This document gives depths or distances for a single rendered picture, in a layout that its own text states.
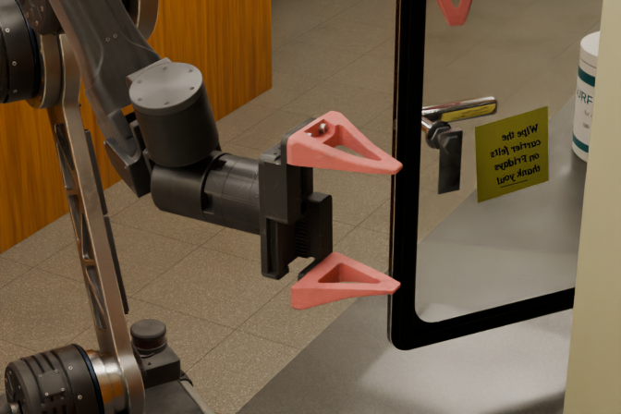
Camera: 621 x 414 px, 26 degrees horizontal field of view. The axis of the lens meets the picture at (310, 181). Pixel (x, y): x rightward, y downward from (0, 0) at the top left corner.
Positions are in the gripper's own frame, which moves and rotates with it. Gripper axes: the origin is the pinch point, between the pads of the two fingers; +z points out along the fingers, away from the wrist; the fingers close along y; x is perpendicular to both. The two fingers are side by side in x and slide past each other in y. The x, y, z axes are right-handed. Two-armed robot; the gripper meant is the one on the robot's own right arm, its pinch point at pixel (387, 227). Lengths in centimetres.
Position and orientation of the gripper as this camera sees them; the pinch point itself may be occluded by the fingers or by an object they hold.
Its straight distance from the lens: 99.2
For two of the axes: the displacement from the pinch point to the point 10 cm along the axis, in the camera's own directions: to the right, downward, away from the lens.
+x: 5.0, -3.6, 7.9
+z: 8.7, 1.9, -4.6
